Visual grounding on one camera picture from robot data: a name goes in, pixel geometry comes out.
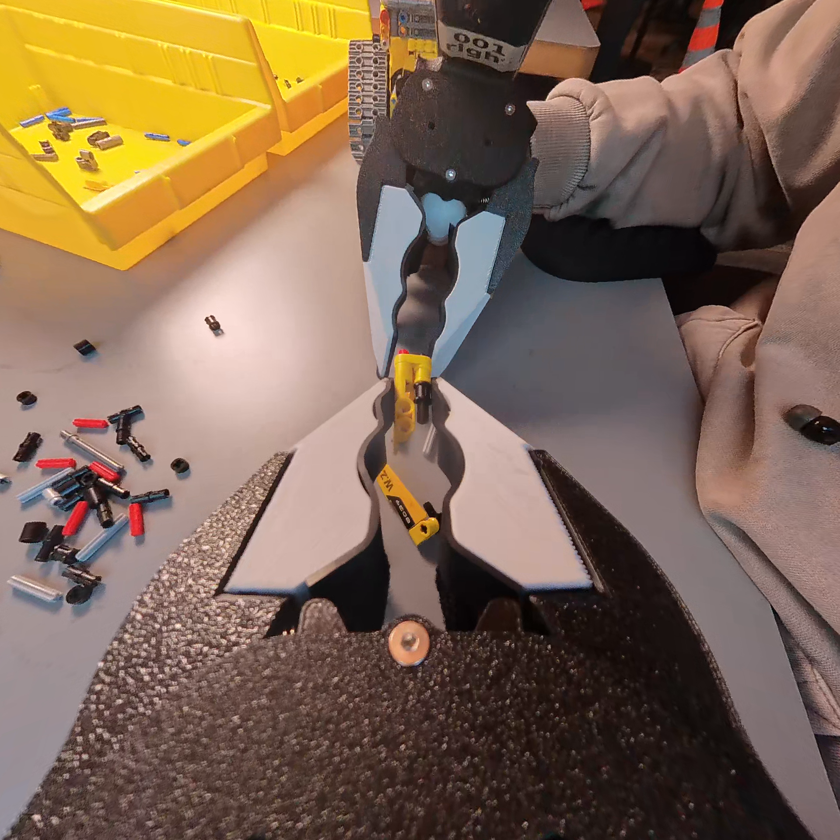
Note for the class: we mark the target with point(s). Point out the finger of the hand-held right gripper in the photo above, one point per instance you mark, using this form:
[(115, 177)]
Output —
[(479, 263), (390, 256)]

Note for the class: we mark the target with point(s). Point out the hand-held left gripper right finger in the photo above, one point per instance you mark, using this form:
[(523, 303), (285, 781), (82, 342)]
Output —
[(519, 519)]

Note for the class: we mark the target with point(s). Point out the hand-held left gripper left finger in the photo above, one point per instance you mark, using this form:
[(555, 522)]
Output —
[(309, 519)]

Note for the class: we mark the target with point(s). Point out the yellow tracked toy robot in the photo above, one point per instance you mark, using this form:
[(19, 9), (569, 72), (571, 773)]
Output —
[(381, 92)]

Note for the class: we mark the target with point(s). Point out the yellow brick arm piece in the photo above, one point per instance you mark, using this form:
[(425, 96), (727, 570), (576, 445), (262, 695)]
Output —
[(407, 394)]

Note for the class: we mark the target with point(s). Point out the person's right forearm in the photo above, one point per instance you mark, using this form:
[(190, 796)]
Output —
[(656, 131)]

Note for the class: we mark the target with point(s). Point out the grey desk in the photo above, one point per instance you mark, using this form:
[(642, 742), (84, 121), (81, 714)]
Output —
[(236, 355)]

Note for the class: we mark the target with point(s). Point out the yellow angled brick piece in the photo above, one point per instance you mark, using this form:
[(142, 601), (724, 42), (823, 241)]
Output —
[(407, 505)]

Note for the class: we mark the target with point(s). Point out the black armrest pad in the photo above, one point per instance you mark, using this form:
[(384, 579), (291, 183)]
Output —
[(604, 256)]

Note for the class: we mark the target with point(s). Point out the grey table with wooden edge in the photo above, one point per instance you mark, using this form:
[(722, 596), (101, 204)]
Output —
[(565, 40)]

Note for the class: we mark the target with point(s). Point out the yellow plastic bin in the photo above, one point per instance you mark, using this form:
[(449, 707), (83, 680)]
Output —
[(131, 184), (315, 53)]

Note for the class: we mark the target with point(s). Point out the scattered small building pieces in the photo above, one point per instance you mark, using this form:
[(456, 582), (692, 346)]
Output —
[(85, 486)]

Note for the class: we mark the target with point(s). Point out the person's beige sweatshirt torso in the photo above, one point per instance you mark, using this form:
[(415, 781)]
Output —
[(775, 525)]

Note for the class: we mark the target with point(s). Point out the orange traffic cone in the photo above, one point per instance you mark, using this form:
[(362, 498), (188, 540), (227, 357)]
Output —
[(705, 26)]

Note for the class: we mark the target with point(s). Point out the small pieces inside bin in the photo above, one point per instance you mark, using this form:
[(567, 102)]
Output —
[(72, 131)]

